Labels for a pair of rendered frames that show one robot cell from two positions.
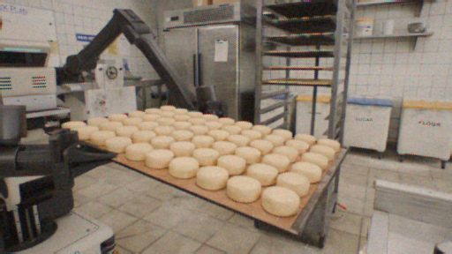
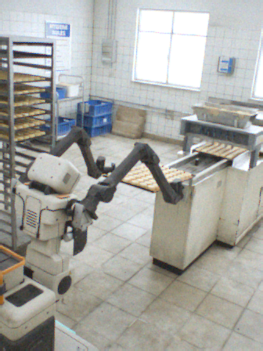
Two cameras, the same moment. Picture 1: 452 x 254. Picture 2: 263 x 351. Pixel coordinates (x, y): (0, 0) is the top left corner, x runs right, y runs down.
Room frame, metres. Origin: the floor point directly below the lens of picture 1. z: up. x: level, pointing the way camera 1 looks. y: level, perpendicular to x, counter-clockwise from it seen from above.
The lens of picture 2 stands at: (0.68, 2.65, 1.91)
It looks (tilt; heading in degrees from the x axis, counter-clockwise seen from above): 19 degrees down; 272
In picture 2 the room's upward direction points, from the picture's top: 5 degrees clockwise
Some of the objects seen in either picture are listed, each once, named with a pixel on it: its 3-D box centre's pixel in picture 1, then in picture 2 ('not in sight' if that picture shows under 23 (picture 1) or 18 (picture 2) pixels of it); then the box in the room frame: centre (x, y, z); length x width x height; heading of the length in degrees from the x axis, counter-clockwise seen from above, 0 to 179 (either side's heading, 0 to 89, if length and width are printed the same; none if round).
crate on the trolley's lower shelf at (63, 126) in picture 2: not in sight; (57, 125); (2.17, -4.00, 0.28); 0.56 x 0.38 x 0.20; 68
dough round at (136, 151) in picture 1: (139, 151); not in sight; (0.48, 0.17, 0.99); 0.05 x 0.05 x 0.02
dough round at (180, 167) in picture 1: (184, 167); not in sight; (0.42, 0.07, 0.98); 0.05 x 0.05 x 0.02
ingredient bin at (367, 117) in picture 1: (365, 124); not in sight; (3.51, -1.89, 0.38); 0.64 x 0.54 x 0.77; 149
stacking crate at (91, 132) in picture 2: not in sight; (93, 128); (1.64, -4.79, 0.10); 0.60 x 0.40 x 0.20; 58
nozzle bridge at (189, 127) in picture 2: not in sight; (221, 140); (-0.06, -1.00, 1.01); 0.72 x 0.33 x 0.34; 148
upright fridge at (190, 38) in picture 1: (212, 74); not in sight; (4.58, 0.26, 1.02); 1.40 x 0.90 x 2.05; 60
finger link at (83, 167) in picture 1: (90, 153); not in sight; (0.46, 0.25, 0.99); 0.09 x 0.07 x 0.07; 103
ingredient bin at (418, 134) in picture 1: (424, 130); not in sight; (3.19, -2.45, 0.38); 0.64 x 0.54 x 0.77; 148
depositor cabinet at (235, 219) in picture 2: not in sight; (229, 185); (-0.31, -1.40, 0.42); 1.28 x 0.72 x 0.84; 58
